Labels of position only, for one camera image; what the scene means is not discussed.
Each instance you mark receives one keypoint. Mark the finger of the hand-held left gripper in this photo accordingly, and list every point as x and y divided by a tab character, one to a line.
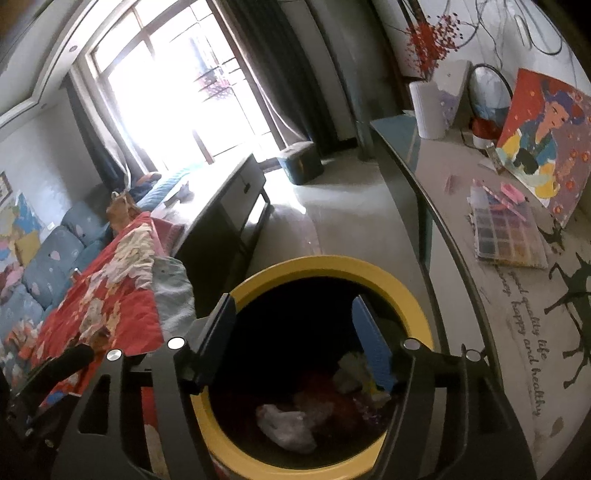
64	364

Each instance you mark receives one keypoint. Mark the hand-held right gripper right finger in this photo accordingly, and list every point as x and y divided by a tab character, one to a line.
375	348

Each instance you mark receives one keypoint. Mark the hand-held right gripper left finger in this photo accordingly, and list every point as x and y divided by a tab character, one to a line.
220	334

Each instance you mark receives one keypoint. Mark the purple foil wrapper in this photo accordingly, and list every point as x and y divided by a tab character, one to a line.
375	410

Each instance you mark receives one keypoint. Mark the yellow-rimmed trash bin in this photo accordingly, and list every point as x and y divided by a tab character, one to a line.
323	265

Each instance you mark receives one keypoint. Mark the large white plastic bag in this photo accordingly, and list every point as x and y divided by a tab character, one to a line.
286	427

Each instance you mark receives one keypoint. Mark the light blue bedsheet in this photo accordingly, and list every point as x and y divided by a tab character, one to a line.
174	290

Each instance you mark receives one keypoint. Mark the red floral blanket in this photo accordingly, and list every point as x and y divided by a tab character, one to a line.
124	314

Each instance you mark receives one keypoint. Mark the blue patterned sofa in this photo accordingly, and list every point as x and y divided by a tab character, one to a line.
51	272

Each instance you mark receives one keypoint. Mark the pink cloth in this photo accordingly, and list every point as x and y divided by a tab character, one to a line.
166	233

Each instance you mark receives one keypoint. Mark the low grey cabinet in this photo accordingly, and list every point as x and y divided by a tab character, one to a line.
221	207

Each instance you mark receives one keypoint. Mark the table with printed cloth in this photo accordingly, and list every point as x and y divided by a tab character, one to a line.
498	314

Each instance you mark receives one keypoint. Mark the orange cat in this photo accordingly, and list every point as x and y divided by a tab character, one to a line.
121	210

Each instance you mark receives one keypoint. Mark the dark blue blanket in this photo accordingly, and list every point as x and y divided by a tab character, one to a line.
145	182

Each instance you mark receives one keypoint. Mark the clear bead organizer box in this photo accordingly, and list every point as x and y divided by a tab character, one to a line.
508	235

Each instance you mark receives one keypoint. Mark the pink paper slip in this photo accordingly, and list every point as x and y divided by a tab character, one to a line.
450	183

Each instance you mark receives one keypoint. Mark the small grey footstool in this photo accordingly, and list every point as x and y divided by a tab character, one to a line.
300	161

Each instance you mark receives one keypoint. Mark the pink pen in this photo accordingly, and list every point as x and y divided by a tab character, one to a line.
496	199

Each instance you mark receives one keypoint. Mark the pink eraser block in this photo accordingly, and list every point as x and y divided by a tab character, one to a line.
513	191

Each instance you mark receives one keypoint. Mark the white vase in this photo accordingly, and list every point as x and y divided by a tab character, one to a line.
427	110

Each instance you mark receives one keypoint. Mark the window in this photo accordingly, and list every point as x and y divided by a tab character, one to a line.
184	78

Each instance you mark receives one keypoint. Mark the dark curtain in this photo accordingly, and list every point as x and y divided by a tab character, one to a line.
295	74

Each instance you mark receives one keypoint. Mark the colourful figure painting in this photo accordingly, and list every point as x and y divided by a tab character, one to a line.
545	134

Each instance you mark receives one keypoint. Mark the round black-framed mirror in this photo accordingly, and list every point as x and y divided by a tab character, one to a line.
490	92

